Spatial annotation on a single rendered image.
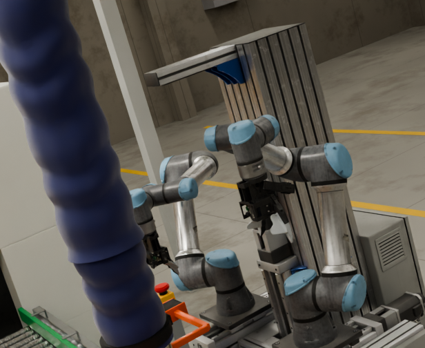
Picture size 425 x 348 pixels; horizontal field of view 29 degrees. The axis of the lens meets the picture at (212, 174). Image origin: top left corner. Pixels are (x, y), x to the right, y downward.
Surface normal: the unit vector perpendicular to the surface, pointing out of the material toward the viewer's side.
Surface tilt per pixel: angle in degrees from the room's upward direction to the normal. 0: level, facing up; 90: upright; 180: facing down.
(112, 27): 90
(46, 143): 82
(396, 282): 90
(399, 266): 90
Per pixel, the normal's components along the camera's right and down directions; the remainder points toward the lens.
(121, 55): 0.50, 0.07
